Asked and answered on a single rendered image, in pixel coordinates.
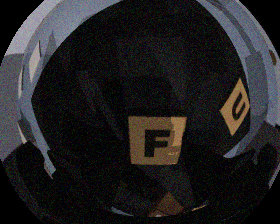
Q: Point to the brown board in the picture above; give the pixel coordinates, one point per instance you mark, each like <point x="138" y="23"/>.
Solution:
<point x="165" y="205"/>

